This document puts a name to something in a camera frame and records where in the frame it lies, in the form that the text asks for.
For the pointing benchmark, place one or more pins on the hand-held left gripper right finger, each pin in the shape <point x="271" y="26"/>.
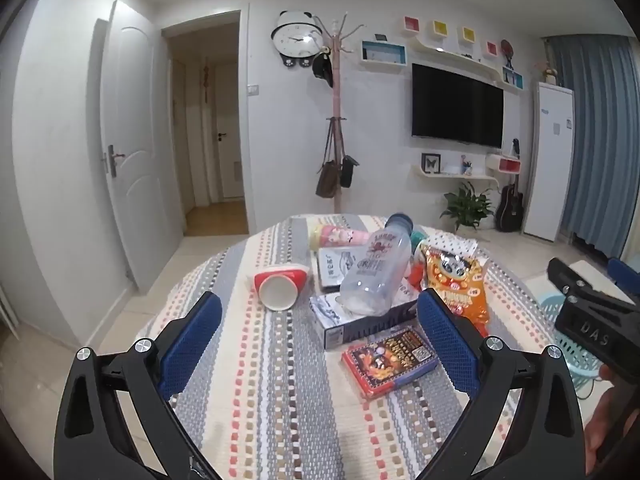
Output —
<point x="447" y="340"/>

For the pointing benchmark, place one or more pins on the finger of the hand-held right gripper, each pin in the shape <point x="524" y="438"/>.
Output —
<point x="622" y="270"/>
<point x="565" y="275"/>

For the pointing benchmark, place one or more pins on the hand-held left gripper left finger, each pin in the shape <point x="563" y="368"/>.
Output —
<point x="192" y="345"/>

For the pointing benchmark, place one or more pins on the light blue plastic basket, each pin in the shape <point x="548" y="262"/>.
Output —
<point x="575" y="355"/>

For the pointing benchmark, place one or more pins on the orange snack bag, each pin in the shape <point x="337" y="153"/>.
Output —
<point x="455" y="280"/>

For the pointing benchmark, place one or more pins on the red card box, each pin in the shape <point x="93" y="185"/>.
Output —
<point x="390" y="360"/>

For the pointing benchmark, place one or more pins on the pink plastic packet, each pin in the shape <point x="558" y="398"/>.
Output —
<point x="414" y="275"/>

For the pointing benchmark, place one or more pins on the white dotted bag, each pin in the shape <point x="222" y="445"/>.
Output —
<point x="450" y="242"/>

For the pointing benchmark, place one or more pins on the white and blue carton box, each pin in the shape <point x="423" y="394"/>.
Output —
<point x="350" y="332"/>

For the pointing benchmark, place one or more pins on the red and white paper cup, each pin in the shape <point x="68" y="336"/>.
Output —
<point x="280" y="290"/>

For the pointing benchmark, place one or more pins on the white printed packet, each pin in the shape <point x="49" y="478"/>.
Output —
<point x="332" y="267"/>

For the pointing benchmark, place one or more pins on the pink printed cup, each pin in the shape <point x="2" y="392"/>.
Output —
<point x="340" y="236"/>

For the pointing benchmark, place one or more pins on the brown shoulder bag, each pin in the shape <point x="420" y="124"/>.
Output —
<point x="327" y="180"/>

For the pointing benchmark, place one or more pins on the person's right hand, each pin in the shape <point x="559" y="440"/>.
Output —
<point x="602" y="430"/>

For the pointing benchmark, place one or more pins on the white floor mat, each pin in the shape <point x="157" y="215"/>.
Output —
<point x="582" y="270"/>

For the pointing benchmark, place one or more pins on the black acoustic guitar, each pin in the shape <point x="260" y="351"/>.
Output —
<point x="509" y="207"/>

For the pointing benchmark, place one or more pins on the clear plastic bottle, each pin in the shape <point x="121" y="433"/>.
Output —
<point x="372" y="270"/>

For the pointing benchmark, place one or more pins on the teal plastic bag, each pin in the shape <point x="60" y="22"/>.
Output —
<point x="417" y="237"/>

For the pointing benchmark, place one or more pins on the striped woven tablecloth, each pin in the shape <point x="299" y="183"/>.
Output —
<point x="280" y="410"/>

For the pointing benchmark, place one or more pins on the green potted plant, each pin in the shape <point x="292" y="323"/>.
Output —
<point x="467" y="207"/>

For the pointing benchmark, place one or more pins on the blue grey curtain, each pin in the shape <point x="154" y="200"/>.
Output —
<point x="600" y="135"/>

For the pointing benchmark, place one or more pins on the small shelf figurines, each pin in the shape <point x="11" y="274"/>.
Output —
<point x="465" y="166"/>

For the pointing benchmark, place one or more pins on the framed butterfly picture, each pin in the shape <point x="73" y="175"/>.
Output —
<point x="431" y="163"/>

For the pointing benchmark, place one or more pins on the white hallway door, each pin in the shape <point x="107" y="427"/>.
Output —
<point x="230" y="160"/>

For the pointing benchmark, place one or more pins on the white room door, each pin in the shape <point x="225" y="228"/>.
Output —
<point x="135" y="160"/>

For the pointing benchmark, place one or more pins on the black small bag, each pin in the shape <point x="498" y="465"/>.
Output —
<point x="348" y="172"/>

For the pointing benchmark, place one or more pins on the ornament on air conditioner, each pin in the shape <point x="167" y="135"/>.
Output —
<point x="551" y="74"/>

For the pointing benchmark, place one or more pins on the pink coat rack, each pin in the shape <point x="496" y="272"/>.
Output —
<point x="339" y="110"/>

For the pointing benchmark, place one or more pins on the red hanging knot ornament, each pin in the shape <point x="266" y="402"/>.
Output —
<point x="205" y="80"/>

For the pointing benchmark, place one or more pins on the black hat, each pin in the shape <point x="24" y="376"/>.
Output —
<point x="322" y="70"/>

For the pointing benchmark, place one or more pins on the white low wall shelf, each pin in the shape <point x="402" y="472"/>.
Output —
<point x="455" y="176"/>

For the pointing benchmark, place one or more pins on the black wall television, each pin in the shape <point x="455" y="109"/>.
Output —
<point x="455" y="105"/>

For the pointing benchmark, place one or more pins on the blue cube wall shelf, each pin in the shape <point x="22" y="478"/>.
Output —
<point x="512" y="78"/>

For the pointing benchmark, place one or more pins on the red round wall ornament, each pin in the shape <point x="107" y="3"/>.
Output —
<point x="508" y="49"/>

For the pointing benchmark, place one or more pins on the pink cube wall shelf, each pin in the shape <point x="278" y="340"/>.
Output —
<point x="491" y="48"/>

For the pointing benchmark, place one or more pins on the white curved wall shelf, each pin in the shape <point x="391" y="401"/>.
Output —
<point x="460" y="55"/>

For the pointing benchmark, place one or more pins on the yellow cube wall shelf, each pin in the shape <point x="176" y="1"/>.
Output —
<point x="467" y="35"/>
<point x="438" y="30"/>

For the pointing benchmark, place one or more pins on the white light switch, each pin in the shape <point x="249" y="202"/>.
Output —
<point x="253" y="90"/>

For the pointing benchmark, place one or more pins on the blue framed wall shelf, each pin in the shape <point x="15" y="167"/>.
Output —
<point x="382" y="62"/>

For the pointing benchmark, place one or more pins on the red cube wall shelf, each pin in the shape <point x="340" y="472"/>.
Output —
<point x="411" y="25"/>

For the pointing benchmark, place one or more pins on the panda wall clock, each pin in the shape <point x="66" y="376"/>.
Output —
<point x="295" y="37"/>

